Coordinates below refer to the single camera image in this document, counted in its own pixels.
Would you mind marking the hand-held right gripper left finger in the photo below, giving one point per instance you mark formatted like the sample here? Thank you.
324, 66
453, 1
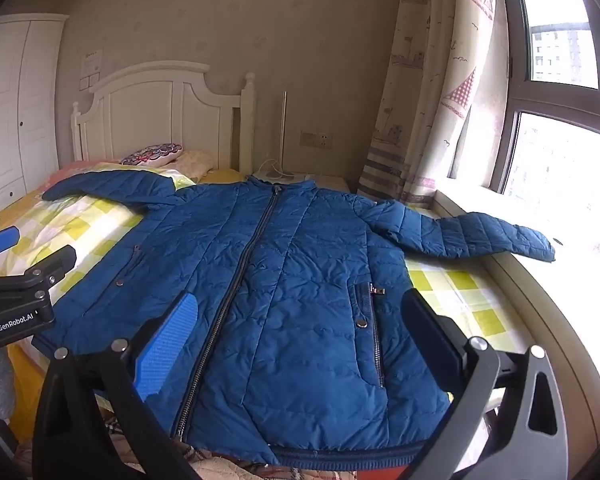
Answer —
172, 345

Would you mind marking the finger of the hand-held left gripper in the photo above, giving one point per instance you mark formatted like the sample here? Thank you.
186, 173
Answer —
0, 242
55, 265

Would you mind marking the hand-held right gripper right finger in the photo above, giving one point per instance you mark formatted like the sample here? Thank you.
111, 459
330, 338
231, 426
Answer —
430, 332

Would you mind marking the blue quilted jacket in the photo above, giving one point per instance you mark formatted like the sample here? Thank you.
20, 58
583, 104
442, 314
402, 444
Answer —
290, 285

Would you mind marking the yellow checkered blanket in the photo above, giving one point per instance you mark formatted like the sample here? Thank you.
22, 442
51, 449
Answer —
95, 220

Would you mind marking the beige window sill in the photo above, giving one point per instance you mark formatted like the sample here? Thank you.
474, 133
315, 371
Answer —
555, 320

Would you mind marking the white wardrobe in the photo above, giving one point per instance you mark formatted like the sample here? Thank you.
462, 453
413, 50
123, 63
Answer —
10, 110

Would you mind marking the patterned pillow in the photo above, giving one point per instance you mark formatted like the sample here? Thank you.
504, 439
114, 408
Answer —
152, 154

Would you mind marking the beige pillow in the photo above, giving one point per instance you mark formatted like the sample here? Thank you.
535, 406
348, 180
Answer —
195, 162

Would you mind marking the white nightstand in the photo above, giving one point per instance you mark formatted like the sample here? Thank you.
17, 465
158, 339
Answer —
325, 182

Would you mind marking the white bed headboard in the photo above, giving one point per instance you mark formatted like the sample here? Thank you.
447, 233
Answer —
145, 105

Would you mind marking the slim standing lamp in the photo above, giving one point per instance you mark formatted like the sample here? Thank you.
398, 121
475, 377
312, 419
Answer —
283, 130

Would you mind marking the printed curtain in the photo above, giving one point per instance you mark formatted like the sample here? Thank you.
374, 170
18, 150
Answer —
430, 85

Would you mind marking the dark framed window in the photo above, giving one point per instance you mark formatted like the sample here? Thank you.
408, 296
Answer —
522, 95

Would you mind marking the wall switch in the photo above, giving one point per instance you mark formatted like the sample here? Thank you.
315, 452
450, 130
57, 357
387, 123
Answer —
90, 81

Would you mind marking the wall paper note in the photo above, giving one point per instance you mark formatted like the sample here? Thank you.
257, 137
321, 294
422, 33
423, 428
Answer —
92, 62

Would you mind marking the wall socket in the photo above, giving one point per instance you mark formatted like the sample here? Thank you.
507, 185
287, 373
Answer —
315, 139

